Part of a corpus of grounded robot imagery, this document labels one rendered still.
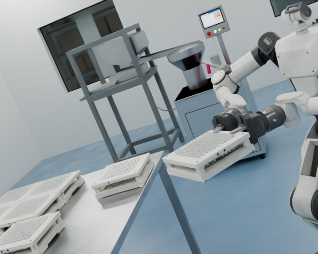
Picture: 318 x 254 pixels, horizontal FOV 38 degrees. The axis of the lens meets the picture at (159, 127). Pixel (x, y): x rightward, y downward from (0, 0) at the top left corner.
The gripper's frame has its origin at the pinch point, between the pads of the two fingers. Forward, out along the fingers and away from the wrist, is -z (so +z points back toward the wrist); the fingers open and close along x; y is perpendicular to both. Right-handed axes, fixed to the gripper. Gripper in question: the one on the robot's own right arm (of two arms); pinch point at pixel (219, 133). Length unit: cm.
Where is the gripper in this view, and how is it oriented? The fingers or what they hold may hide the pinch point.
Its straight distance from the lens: 182.4
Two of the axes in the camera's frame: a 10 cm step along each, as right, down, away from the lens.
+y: -8.3, 1.9, 5.2
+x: 3.5, 9.1, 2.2
